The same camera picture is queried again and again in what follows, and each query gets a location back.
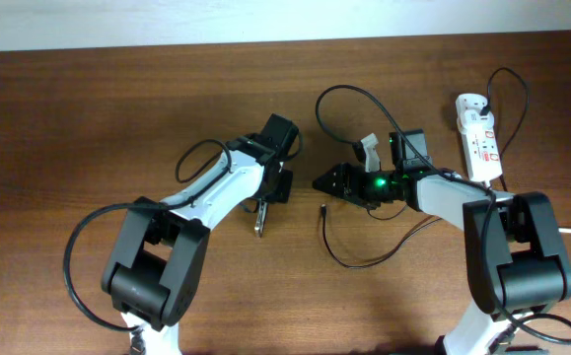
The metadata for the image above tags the black smartphone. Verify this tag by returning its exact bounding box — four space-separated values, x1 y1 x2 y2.
254 200 268 238

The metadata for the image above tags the black charger cable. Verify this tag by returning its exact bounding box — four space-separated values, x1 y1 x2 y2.
320 67 531 270

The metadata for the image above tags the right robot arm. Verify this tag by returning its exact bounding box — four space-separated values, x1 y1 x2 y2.
313 129 571 355

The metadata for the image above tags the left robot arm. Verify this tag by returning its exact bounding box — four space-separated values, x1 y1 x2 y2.
101 114 299 354

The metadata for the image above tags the white power strip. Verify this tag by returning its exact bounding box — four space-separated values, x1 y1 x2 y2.
455 94 502 185

